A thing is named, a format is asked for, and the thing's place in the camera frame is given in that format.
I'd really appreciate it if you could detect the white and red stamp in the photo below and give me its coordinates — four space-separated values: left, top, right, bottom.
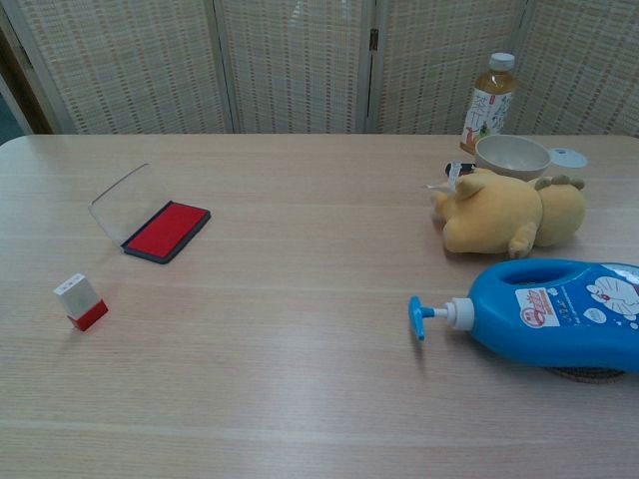
53 271 110 332

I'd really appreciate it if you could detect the red ink stamp pad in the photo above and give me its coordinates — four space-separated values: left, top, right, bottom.
88 162 212 266

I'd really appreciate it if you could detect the woven folding screen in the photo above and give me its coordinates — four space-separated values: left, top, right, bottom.
0 0 639 136

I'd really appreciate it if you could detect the yellow plush toy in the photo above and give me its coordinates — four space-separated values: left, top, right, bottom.
425 167 588 258

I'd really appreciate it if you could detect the beige bowl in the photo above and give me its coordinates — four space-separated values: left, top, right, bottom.
473 134 552 182

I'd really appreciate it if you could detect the amber tea bottle white cap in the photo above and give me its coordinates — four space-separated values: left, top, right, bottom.
458 51 520 155

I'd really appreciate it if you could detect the blue pump bottle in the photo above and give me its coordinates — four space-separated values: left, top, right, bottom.
407 257 639 375

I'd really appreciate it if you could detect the white round plastic lid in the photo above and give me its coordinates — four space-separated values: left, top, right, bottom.
546 146 589 170

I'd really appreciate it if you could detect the brown wooden board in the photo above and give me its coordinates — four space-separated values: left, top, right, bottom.
0 24 56 136

